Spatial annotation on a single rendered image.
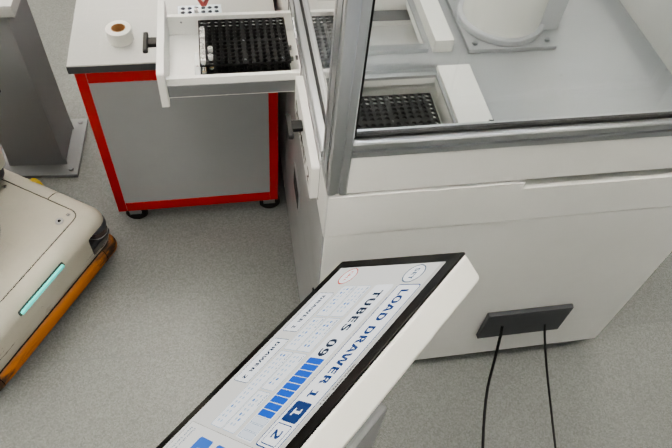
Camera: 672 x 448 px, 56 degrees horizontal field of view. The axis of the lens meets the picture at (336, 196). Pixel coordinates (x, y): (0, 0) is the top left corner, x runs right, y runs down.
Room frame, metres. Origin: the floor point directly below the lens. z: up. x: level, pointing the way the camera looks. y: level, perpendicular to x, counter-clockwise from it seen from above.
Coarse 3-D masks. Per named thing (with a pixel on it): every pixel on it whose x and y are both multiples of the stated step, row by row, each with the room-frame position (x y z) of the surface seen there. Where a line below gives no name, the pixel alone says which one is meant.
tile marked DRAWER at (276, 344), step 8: (272, 344) 0.43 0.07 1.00; (280, 344) 0.43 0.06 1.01; (264, 352) 0.42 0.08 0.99; (272, 352) 0.41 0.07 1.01; (256, 360) 0.40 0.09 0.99; (264, 360) 0.40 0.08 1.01; (248, 368) 0.39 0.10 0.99; (256, 368) 0.38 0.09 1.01; (240, 376) 0.38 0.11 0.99; (248, 376) 0.37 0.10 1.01
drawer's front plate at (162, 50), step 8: (160, 0) 1.37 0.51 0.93; (160, 8) 1.33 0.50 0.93; (160, 16) 1.30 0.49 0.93; (160, 24) 1.27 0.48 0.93; (160, 32) 1.24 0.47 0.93; (168, 32) 1.34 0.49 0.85; (160, 40) 1.21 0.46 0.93; (168, 40) 1.31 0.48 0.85; (160, 48) 1.18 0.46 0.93; (168, 48) 1.28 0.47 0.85; (160, 56) 1.15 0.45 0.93; (168, 56) 1.25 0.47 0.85; (160, 64) 1.13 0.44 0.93; (168, 64) 1.22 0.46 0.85; (160, 72) 1.10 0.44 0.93; (168, 72) 1.19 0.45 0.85; (160, 80) 1.09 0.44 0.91; (160, 88) 1.09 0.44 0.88; (160, 96) 1.09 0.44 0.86; (168, 96) 1.11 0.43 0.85; (168, 104) 1.09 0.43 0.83
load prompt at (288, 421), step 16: (400, 288) 0.47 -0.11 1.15; (416, 288) 0.46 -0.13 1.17; (384, 304) 0.44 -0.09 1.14; (400, 304) 0.43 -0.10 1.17; (368, 320) 0.42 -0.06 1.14; (384, 320) 0.41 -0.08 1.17; (352, 336) 0.39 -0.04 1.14; (368, 336) 0.38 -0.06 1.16; (352, 352) 0.36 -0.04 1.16; (336, 368) 0.33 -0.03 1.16; (320, 384) 0.31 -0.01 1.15; (304, 400) 0.29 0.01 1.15; (288, 416) 0.27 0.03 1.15; (304, 416) 0.26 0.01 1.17; (272, 432) 0.25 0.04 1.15; (288, 432) 0.24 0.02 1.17
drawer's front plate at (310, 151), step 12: (300, 84) 1.11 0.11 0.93; (300, 96) 1.07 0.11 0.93; (300, 108) 1.05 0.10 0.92; (300, 132) 1.03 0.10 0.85; (312, 132) 0.96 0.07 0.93; (312, 144) 0.93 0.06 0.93; (312, 156) 0.90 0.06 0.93; (312, 168) 0.87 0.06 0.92; (312, 180) 0.86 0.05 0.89; (312, 192) 0.86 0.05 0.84
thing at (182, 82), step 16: (176, 16) 1.35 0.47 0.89; (192, 16) 1.36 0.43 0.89; (208, 16) 1.37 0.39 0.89; (224, 16) 1.38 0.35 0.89; (240, 16) 1.39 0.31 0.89; (256, 16) 1.40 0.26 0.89; (272, 16) 1.41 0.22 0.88; (288, 16) 1.42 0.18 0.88; (176, 32) 1.35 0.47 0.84; (192, 32) 1.36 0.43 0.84; (288, 32) 1.42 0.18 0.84; (176, 48) 1.30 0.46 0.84; (192, 48) 1.30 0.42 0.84; (176, 64) 1.24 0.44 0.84; (192, 64) 1.24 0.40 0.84; (176, 80) 1.12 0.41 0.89; (192, 80) 1.13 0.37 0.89; (208, 80) 1.14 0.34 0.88; (224, 80) 1.15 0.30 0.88; (240, 80) 1.16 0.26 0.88; (256, 80) 1.17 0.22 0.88; (272, 80) 1.18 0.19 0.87; (288, 80) 1.18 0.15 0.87; (176, 96) 1.12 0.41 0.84; (192, 96) 1.13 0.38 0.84
